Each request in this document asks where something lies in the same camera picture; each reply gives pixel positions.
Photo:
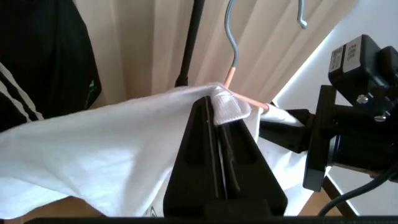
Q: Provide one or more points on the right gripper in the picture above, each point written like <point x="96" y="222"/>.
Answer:
<point x="317" y="140"/>

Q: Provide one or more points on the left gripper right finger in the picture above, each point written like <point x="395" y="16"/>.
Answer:
<point x="255" y="180"/>

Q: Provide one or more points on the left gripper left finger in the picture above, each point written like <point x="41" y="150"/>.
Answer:
<point x="192" y="180"/>

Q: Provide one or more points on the white garment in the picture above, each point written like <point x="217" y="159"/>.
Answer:
<point x="93" y="149"/>

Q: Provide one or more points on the pink clothes hanger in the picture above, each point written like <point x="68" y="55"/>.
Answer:
<point x="231" y="34"/>

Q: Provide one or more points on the black shorts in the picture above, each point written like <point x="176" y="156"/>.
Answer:
<point x="46" y="62"/>

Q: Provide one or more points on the black clothes rack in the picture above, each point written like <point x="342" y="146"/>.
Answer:
<point x="189" y="40"/>

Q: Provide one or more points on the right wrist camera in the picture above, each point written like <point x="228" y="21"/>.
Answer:
<point x="357" y="68"/>

